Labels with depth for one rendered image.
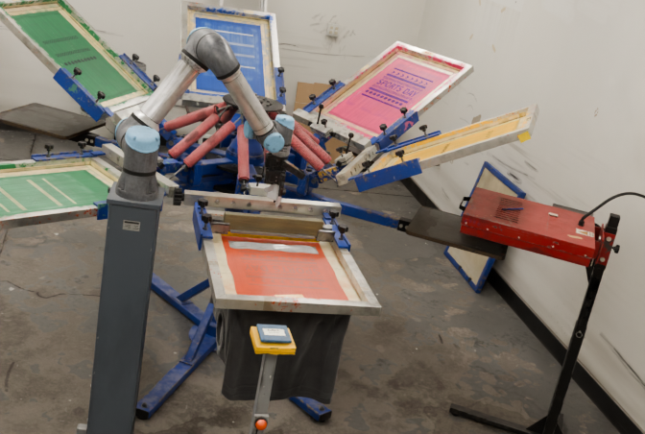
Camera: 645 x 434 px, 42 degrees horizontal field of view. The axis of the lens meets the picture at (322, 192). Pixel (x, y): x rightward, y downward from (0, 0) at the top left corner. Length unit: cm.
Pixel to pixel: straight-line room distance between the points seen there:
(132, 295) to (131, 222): 28
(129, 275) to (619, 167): 278
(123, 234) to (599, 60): 307
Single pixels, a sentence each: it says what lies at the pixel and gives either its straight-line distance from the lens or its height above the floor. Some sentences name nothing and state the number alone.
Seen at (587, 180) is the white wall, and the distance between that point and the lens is 505.
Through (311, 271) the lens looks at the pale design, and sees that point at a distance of 323.
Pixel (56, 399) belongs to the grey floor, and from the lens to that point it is 405.
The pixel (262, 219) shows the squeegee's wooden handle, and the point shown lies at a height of 105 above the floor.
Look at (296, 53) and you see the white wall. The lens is 752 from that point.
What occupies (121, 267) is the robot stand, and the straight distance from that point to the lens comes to 309.
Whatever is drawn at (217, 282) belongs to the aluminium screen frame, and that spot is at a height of 99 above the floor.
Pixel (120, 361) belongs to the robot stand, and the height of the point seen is 56.
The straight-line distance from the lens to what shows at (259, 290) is 302.
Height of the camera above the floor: 229
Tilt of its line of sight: 19 degrees down
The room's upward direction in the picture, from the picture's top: 11 degrees clockwise
